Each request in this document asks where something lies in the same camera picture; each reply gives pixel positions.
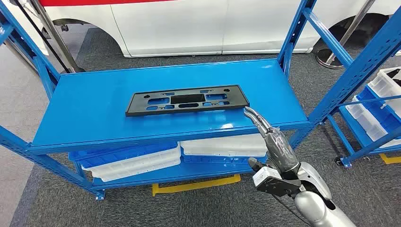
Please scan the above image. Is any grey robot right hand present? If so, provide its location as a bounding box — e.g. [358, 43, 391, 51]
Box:
[244, 106, 301, 174]

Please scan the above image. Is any black plastic panel part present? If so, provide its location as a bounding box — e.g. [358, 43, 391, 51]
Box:
[125, 84, 250, 117]

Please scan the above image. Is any blue metal shelf rack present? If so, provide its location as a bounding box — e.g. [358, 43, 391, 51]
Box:
[0, 0, 401, 201]

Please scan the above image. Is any blue wheeled rack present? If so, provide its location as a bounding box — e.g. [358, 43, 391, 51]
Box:
[325, 84, 401, 168]

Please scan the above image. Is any blue plastic tray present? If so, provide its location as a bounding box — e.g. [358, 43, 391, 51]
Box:
[68, 141, 179, 170]
[182, 153, 269, 165]

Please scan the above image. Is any white plastic bin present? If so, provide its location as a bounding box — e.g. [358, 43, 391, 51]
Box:
[367, 66, 401, 118]
[344, 95, 401, 148]

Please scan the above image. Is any yellow floor tape rectangle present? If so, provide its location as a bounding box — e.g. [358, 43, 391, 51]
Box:
[152, 174, 242, 197]

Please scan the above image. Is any yellow floor tape strip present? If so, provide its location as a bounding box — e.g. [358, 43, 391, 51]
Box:
[379, 153, 401, 165]

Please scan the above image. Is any white car body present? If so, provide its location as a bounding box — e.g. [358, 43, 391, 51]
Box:
[0, 0, 401, 59]

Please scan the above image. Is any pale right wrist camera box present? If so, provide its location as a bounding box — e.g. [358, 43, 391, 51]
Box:
[252, 166, 302, 198]

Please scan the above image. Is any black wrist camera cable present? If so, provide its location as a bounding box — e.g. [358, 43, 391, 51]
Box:
[271, 194, 309, 227]

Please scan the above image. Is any chrome stanchion post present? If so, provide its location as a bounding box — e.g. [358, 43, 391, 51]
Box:
[29, 0, 85, 73]
[315, 0, 376, 70]

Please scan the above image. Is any black barrier strap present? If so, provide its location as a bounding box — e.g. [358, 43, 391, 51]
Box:
[12, 0, 72, 74]

